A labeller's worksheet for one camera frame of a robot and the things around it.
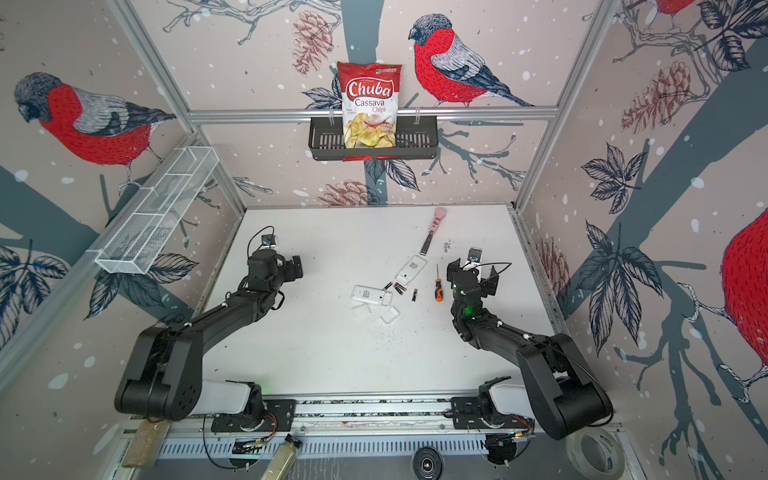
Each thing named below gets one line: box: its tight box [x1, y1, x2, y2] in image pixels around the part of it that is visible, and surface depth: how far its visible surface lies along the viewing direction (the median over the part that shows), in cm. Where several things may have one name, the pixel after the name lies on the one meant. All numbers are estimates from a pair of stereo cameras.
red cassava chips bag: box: [337, 61, 403, 161], surface depth 86 cm
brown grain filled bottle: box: [122, 420, 170, 468], surface depth 68 cm
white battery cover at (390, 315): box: [380, 306, 400, 324], surface depth 93 cm
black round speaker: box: [411, 446, 444, 480], surface depth 60 cm
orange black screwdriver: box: [435, 263, 444, 303], surface depth 96 cm
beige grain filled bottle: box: [262, 433, 303, 480], surface depth 66 cm
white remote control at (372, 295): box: [352, 284, 394, 306], surface depth 97 cm
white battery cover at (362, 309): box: [351, 303, 374, 319], surface depth 94 cm
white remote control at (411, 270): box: [395, 254, 427, 286], surface depth 103 cm
